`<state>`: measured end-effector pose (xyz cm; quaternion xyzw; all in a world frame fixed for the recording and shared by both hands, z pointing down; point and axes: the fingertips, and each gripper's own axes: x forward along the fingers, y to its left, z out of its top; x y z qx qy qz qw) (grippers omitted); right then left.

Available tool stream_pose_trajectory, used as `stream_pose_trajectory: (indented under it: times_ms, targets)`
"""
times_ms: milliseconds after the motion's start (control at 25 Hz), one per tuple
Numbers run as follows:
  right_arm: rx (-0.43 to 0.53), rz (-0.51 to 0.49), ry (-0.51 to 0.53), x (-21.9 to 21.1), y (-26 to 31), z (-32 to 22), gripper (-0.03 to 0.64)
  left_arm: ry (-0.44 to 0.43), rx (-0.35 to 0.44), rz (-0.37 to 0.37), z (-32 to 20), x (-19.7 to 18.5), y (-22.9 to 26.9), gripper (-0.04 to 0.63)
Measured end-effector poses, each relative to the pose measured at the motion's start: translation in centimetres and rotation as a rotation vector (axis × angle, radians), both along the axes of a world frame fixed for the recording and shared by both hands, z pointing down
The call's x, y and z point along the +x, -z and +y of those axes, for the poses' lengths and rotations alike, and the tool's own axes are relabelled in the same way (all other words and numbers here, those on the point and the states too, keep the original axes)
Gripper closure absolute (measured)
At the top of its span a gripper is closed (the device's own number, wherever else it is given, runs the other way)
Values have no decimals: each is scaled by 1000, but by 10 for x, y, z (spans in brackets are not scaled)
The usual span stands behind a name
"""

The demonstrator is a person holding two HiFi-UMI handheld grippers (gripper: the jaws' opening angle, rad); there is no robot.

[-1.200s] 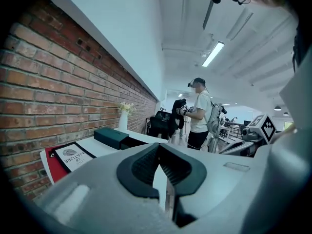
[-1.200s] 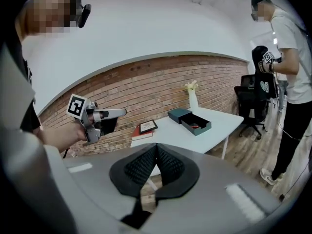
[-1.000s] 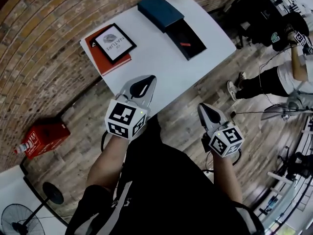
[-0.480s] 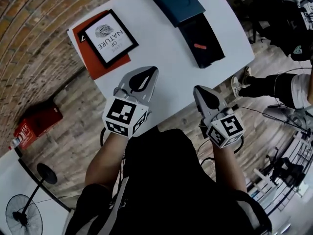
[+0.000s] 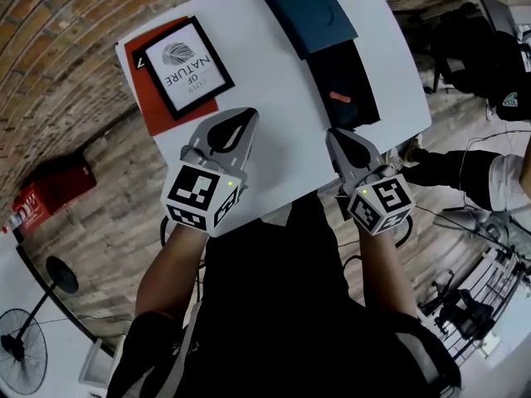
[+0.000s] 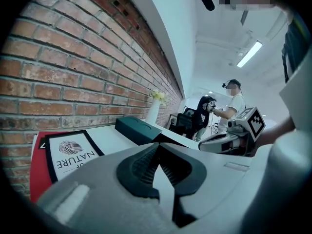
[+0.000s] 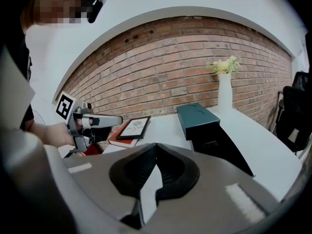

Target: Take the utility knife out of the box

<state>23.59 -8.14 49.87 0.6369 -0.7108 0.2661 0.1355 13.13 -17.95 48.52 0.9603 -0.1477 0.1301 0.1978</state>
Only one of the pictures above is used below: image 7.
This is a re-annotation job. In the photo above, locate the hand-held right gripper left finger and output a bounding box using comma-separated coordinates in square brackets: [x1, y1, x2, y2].
[63, 142, 157, 221]

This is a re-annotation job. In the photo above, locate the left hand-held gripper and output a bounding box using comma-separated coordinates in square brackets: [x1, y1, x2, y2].
[56, 91, 123, 156]

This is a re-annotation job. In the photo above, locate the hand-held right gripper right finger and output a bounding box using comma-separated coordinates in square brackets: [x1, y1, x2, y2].
[143, 142, 281, 234]

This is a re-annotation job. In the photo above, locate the black book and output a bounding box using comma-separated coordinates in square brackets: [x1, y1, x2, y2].
[189, 122, 255, 178]

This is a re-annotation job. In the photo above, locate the dark teal book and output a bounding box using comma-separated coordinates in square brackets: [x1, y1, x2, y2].
[176, 102, 221, 141]

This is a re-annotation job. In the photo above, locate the red book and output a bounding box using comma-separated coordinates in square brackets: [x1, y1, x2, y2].
[107, 124, 141, 148]

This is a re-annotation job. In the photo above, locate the white table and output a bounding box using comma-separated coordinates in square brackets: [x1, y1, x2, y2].
[101, 105, 303, 202]

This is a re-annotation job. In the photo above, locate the person's black clothing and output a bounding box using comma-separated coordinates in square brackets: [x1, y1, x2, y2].
[19, 32, 35, 131]

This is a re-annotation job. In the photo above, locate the white vase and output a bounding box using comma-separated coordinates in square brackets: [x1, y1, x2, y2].
[217, 73, 233, 112]

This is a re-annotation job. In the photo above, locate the black office chair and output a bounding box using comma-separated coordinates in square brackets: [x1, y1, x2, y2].
[274, 70, 312, 154]

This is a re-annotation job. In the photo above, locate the person's head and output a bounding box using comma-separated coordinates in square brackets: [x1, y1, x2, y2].
[20, 0, 96, 35]

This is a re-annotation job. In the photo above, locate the pale yellow flower bouquet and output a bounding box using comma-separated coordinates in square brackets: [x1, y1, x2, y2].
[206, 55, 242, 75]

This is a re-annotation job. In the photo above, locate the black picture frame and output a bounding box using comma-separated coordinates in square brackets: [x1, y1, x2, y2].
[115, 116, 152, 141]

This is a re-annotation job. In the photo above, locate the black head-mounted camera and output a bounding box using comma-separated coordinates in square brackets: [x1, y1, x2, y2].
[79, 0, 107, 24]

